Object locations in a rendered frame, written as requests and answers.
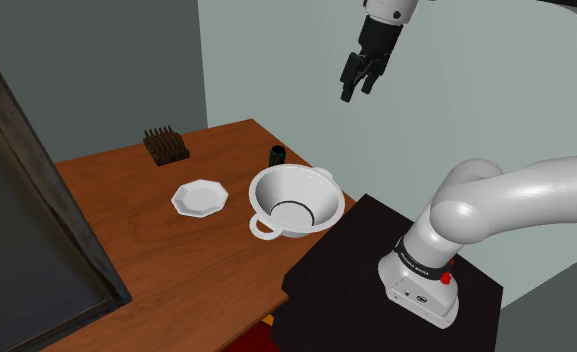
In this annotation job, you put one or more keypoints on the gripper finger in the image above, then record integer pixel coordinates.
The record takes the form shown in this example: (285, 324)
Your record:
(372, 78)
(349, 78)

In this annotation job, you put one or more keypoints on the black robot stand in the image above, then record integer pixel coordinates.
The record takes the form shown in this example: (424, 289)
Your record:
(336, 287)

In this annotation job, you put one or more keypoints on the dark green can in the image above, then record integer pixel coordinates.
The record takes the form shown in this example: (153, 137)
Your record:
(277, 155)

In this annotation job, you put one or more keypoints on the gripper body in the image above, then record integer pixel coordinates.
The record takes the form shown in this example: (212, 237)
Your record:
(378, 36)

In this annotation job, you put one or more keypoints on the white octagonal plate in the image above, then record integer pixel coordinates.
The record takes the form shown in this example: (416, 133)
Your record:
(200, 198)

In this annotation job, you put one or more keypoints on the large dark framed panel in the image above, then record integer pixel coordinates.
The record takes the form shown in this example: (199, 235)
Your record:
(20, 229)

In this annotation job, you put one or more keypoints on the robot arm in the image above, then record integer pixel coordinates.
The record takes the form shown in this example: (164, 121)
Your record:
(512, 195)

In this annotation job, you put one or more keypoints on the brown wooden table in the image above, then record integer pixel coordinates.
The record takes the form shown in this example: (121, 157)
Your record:
(180, 278)

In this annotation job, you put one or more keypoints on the dark brown slotted rack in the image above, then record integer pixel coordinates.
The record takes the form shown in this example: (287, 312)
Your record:
(166, 146)

